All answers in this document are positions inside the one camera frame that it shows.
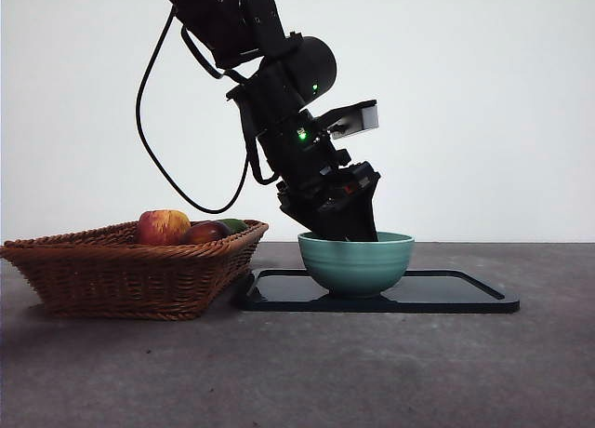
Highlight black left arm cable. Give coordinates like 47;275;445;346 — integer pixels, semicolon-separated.
136;7;280;214

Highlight teal ribbed bowl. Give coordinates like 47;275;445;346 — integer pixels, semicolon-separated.
297;231;416;300

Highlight black rectangular tray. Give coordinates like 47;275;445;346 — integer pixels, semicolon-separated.
239;268;522;314

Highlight dark red apple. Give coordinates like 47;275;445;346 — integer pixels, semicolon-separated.
179;221;232;246

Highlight brown wicker basket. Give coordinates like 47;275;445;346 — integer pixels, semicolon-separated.
0;219;270;321

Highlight green avocado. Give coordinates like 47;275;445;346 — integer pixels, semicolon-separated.
216;218;250;235

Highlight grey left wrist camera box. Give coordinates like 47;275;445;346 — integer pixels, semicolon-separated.
320;100;381;140

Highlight red and yellow apple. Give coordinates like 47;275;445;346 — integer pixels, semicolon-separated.
135;208;192;247

